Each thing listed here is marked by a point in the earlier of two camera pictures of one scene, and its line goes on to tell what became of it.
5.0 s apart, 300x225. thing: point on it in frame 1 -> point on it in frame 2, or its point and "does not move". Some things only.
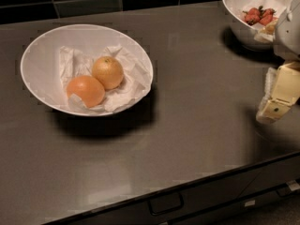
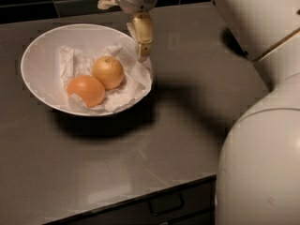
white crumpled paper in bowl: x=136 y=82 does not move
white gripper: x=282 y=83 -> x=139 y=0
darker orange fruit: x=90 y=90 does not move
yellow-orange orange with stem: x=109 y=70 does not move
